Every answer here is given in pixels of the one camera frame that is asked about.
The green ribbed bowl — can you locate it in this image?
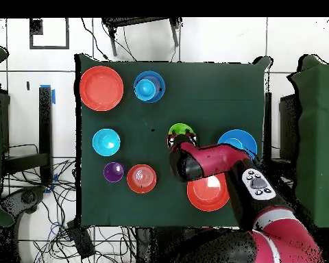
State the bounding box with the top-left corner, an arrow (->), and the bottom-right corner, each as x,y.
168,123 -> 196,136

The medium blue bowl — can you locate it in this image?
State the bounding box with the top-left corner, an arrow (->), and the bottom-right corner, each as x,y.
133,70 -> 166,104

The purple cup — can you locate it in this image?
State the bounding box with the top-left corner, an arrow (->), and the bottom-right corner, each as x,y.
103,161 -> 125,184

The dark green tablecloth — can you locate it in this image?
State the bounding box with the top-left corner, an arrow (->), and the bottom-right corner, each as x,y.
74,53 -> 272,229

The small orange bowl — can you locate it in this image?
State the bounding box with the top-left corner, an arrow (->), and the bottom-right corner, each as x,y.
126,164 -> 158,195

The large blue bowl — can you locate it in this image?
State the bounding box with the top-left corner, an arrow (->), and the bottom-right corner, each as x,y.
217,129 -> 258,161

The large orange bowl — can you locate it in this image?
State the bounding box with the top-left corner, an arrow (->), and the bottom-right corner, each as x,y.
79,65 -> 125,112
186,172 -> 231,212

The light blue ribbed bowl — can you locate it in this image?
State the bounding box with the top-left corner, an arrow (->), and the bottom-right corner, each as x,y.
92,128 -> 121,158

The black metal stand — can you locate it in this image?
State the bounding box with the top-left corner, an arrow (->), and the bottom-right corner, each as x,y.
101,17 -> 183,58

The blue tape strip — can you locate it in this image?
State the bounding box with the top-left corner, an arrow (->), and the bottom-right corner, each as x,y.
40,84 -> 56,105

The black floor box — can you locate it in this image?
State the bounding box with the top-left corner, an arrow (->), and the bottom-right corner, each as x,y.
66,220 -> 96,260

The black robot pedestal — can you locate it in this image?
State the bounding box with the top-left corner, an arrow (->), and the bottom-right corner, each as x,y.
135,226 -> 200,263

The black metal frame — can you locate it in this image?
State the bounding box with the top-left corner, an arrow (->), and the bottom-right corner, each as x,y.
263,91 -> 302,165
0,86 -> 54,187

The black floor cable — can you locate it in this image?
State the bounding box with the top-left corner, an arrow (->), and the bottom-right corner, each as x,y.
80,17 -> 110,61

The floor cable bundle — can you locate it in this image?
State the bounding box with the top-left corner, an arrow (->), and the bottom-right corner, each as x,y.
2,158 -> 77,263

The black square floor frame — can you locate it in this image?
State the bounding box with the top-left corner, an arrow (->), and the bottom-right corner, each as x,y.
29,17 -> 70,51

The dark grey pedestal foot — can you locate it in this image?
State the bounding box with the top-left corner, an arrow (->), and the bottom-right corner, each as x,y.
1,186 -> 47,217

